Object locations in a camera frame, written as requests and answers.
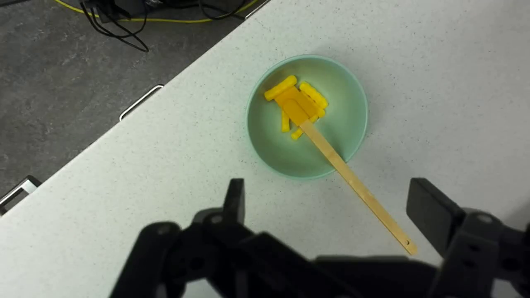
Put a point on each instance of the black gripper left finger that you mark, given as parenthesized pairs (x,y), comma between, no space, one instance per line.
(234,200)

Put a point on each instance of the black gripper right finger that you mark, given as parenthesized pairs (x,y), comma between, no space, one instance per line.
(436,212)

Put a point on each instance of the wooden spatula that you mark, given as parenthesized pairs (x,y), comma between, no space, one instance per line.
(341,166)

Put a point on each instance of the light blue-green bowl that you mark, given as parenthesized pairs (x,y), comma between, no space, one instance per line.
(341,109)

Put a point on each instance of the tiny yellow food piece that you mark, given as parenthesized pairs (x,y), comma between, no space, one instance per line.
(297,134)

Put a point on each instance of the short yellow food stick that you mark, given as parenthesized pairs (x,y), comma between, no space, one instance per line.
(285,122)

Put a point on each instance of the long yellow food stick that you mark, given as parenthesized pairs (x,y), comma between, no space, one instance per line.
(280,86)

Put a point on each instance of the wide ridged yellow food piece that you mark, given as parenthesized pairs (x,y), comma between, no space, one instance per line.
(313,94)

